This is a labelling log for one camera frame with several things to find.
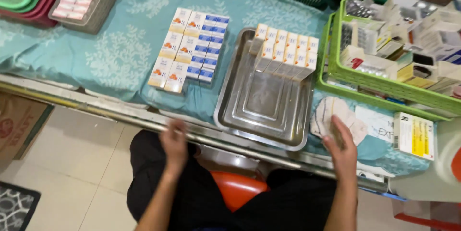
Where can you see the red plastic stool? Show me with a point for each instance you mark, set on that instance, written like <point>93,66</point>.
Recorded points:
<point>428,222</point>

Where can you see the person's black trousers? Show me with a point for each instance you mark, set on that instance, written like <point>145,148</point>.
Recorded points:
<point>201,202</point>

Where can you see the grey plastic basket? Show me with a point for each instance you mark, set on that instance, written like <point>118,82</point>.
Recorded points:
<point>102,7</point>

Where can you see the person's left fingers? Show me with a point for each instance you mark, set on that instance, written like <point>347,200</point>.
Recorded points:
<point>174,129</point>

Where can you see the person's right hand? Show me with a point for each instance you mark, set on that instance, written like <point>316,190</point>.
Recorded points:
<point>342,151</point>

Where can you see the row of white orange-top boxes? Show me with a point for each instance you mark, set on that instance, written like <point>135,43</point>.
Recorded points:
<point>284,52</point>

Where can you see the person's left hand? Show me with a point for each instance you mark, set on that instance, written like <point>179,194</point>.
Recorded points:
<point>174,144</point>

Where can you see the stack of blue label boxes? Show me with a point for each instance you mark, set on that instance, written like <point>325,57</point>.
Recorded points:
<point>209,49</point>

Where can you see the orange plastic stool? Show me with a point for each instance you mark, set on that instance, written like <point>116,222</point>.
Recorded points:
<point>237,189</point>

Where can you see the maroon plastic tray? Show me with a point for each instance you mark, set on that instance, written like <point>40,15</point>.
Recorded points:
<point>43,13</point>

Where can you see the white paper note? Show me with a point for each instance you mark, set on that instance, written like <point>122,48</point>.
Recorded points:
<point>376,123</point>

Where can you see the lime green basket of medicines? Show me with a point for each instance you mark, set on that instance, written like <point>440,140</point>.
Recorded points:
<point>389,47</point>

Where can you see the white yellow medicine box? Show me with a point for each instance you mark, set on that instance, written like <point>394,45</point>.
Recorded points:
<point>414,135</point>

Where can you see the white striped rag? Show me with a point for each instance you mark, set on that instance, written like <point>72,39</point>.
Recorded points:
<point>327,115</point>

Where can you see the stack of orange print boxes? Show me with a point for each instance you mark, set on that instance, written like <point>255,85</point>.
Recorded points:
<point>173,58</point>

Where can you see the black patterned floor mat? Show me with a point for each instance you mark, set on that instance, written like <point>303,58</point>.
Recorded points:
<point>16,205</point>

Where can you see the stainless steel tray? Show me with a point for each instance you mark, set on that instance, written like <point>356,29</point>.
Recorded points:
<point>264,112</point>

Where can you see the teal floral table cloth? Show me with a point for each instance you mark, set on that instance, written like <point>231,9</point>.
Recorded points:
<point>115,51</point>

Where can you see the metal table rail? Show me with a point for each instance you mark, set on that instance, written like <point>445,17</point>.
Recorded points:
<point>108,110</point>

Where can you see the brown cardboard carton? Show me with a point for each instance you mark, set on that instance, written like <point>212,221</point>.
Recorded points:
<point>20,126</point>

